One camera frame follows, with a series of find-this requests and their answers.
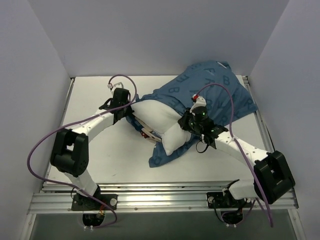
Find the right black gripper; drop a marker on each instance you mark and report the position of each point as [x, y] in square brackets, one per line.
[185, 120]

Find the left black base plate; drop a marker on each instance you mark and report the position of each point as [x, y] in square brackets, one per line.
[84, 203]

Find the blue patterned pillowcase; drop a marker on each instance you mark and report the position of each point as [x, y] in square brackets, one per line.
[227, 100]

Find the aluminium right side rail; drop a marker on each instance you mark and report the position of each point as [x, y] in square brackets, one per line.
[265, 140]

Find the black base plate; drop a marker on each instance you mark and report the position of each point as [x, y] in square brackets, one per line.
[224, 200]
[84, 203]

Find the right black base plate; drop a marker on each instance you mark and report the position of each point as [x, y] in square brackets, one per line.
[224, 200]

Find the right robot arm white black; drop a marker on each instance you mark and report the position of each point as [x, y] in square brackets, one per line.
[239, 150]

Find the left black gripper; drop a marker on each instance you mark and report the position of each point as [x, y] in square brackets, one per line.
[127, 110]

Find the white pillow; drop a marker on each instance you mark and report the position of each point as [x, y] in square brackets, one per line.
[160, 123]

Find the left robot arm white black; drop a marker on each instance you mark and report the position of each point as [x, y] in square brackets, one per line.
[70, 153]

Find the aluminium front rail frame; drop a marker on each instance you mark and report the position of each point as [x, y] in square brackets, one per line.
[132, 198]

